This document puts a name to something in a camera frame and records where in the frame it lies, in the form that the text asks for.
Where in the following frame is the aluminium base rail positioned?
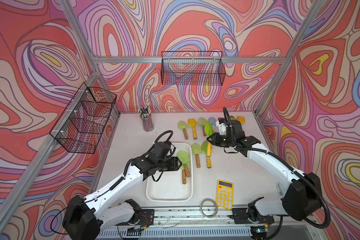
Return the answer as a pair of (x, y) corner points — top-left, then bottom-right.
(68, 203), (322, 240)

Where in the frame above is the grey tape ring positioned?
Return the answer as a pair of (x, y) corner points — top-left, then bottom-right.
(199, 198), (219, 219)

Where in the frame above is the clear cup of pens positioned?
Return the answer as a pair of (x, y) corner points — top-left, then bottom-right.
(138, 107), (154, 132)

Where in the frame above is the black wire basket back wall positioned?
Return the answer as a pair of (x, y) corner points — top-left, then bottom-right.
(161, 50), (226, 86)

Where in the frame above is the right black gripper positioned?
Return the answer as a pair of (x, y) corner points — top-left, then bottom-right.
(206, 132), (235, 148)

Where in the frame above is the white plastic storage box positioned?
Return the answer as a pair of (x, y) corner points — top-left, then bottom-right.
(146, 143), (194, 203)

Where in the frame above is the black wire basket wall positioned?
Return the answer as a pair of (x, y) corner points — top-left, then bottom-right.
(50, 83), (117, 154)
(161, 50), (226, 86)

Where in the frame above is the green shovel wooden handle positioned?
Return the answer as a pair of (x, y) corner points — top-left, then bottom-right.
(180, 165), (187, 185)
(178, 121), (189, 140)
(198, 117), (208, 136)

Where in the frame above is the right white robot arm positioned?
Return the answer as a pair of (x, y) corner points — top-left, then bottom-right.
(205, 108), (331, 229)

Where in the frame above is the black wire basket left wall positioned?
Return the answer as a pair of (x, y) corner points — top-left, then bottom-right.
(50, 83), (117, 154)

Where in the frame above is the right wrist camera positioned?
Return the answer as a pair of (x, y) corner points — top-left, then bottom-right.
(216, 119), (227, 135)

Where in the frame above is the yellow calculator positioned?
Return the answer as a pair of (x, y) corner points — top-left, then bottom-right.
(216, 180), (234, 210)

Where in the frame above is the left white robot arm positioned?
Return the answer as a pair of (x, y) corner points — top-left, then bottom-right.
(62, 141), (182, 240)

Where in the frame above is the blue shovel pink handle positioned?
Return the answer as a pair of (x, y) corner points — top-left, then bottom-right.
(208, 117), (217, 126)

